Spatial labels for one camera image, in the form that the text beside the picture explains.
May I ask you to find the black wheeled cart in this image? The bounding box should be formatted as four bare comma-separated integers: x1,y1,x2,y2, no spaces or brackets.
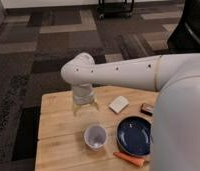
97,0,135,19

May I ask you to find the beige sponge block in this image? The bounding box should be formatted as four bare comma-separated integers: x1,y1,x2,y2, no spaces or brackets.
109,96,129,113

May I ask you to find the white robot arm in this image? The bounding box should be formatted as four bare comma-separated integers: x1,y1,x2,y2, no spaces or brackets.
61,53,200,171

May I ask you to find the orange red pepper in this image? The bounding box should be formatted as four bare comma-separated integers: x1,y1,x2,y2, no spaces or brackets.
113,152,144,167

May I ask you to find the dark blue bowl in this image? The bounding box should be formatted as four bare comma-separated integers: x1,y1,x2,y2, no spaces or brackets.
116,116,151,157

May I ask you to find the black office chair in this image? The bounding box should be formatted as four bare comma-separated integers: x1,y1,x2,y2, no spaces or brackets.
167,0,200,53

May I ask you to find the brown black rectangular box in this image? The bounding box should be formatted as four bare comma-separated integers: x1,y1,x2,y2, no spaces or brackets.
140,103,153,116

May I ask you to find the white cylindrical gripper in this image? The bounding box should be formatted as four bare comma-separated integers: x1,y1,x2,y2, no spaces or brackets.
72,84,99,116

